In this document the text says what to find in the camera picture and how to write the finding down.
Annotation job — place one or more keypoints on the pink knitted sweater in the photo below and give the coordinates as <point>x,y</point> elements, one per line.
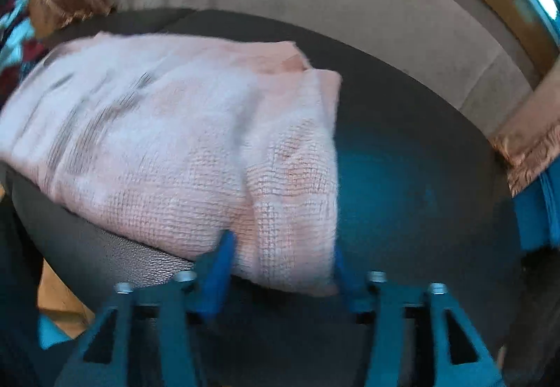
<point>170,140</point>

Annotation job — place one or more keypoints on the blue fabric item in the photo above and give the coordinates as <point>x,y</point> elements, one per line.
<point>537,211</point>

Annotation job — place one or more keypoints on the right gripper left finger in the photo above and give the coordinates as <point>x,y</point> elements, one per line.
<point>145,337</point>

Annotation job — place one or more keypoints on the right brown patterned curtain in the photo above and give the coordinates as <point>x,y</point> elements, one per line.
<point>528,142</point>

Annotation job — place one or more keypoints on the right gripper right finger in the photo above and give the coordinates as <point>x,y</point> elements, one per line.
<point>415,336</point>

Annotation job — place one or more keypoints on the pile of colourful clothes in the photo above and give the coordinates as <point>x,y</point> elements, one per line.
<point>20,49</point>

